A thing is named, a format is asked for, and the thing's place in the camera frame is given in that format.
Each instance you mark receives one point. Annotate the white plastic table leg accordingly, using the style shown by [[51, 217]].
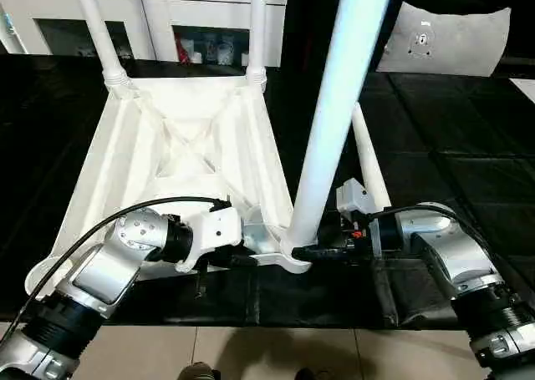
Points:
[[368, 159], [100, 29], [257, 29], [338, 96]]

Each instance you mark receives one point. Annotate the white plastic table top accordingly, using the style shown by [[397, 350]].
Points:
[[184, 146]]

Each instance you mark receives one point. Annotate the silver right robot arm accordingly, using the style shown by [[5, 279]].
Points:
[[460, 271]]

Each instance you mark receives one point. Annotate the black work mat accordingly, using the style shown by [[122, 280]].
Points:
[[468, 179]]

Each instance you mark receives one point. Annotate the white flat board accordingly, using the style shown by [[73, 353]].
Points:
[[525, 88]]

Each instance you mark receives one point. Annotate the white glass-door cabinet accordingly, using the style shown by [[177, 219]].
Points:
[[150, 17]]

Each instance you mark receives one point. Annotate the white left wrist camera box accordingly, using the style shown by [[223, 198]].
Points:
[[213, 230]]

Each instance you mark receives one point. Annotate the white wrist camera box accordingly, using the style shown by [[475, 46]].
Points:
[[353, 198], [213, 230]]

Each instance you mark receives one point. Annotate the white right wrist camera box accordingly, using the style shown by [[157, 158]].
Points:
[[353, 198]]

